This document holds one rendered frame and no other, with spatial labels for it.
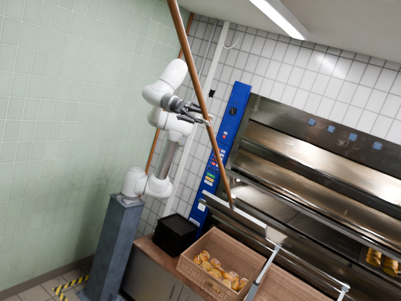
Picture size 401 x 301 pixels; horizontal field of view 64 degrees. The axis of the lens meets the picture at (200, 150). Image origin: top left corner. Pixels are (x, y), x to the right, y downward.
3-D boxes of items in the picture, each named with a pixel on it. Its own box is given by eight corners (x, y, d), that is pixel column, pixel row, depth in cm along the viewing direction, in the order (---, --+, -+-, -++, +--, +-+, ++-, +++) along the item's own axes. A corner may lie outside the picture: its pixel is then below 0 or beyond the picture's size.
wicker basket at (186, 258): (204, 250, 302) (213, 225, 295) (256, 285, 276) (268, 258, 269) (173, 269, 261) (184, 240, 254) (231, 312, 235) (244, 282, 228)
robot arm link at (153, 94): (156, 103, 160) (170, 82, 163) (135, 94, 168) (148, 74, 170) (164, 114, 170) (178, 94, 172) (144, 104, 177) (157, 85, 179)
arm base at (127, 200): (108, 195, 254) (110, 189, 253) (129, 192, 272) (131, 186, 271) (122, 206, 245) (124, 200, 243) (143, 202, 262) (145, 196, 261)
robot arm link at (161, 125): (150, 104, 216) (169, 110, 217) (150, 110, 233) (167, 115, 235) (144, 122, 214) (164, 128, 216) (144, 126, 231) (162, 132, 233)
